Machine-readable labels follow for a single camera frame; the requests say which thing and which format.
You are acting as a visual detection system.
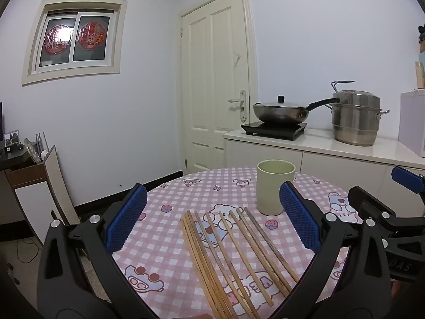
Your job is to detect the steel steamer pot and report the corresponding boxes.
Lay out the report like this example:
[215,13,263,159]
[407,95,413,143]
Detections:
[325,80,390,147]

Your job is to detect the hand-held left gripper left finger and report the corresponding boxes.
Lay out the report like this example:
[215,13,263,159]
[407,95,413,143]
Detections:
[36,183,148,319]

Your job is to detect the bunch of wooden chopsticks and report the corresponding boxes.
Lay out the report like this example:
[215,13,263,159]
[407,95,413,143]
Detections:
[180,207,301,319]

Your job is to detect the cartoon figurine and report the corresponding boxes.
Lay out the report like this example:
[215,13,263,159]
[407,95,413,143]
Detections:
[414,23,425,90]

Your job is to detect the white door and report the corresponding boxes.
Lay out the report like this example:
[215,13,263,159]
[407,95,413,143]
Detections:
[179,0,260,175]

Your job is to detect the grey metal bars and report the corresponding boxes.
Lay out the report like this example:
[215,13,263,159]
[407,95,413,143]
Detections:
[35,132,50,162]

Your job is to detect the round table clock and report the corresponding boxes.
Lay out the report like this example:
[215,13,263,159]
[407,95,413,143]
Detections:
[24,138,42,164]

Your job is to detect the wok lid with black knob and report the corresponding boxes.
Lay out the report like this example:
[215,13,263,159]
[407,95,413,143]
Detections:
[253,95,309,111]

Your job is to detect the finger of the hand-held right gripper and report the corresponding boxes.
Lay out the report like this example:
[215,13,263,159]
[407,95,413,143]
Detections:
[347,185,425,232]
[391,165,425,195]

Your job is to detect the steel wok with black handle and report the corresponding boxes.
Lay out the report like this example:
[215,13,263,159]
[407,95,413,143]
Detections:
[252,95,341,124]

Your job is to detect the red window sticker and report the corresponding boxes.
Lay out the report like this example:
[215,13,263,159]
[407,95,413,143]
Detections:
[44,24,72,55]
[78,22,105,50]

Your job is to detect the metal door handle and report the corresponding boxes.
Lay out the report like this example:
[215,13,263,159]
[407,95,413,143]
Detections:
[228,90,248,123]

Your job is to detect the wooden side cabinet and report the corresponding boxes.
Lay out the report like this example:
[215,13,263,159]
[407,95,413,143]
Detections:
[0,159,82,246]

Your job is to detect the black induction cooker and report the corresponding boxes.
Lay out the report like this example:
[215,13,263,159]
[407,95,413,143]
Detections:
[241,121,308,141]

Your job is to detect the white framed window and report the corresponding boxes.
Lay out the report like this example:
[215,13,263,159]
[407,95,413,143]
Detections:
[22,0,128,85]

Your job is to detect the pink checked tablecloth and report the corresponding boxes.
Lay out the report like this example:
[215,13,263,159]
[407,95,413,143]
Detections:
[111,166,359,319]

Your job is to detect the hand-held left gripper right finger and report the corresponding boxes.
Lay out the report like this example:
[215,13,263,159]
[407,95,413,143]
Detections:
[279,181,394,319]

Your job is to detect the white appliance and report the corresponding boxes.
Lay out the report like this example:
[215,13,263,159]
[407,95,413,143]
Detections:
[398,89,425,158]

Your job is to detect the pale green cup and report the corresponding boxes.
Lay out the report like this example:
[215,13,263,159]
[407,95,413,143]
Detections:
[257,159,296,216]

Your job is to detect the white kitchen cabinet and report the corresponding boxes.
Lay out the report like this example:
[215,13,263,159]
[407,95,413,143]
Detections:
[223,128,425,213]

